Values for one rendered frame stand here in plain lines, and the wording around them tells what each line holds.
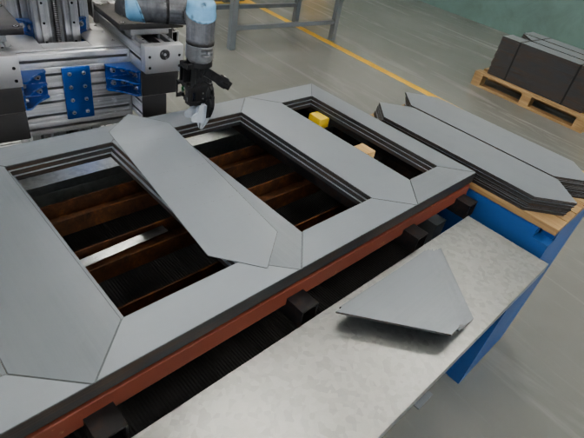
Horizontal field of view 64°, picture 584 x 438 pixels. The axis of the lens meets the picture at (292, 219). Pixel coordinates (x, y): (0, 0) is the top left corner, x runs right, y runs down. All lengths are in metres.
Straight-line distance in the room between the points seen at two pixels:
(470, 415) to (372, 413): 1.10
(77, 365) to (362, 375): 0.52
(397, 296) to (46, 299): 0.71
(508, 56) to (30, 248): 4.87
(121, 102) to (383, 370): 1.29
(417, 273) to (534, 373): 1.22
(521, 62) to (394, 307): 4.42
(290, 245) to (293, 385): 0.30
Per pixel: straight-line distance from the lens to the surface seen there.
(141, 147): 1.34
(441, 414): 1.95
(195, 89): 1.35
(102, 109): 1.80
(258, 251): 1.00
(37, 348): 0.86
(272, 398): 0.90
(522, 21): 8.36
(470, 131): 1.86
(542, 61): 5.22
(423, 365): 1.04
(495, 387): 2.15
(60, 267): 0.98
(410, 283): 1.13
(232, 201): 1.14
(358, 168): 1.38
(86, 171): 1.56
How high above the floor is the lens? 1.51
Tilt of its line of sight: 37 degrees down
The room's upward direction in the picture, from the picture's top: 11 degrees clockwise
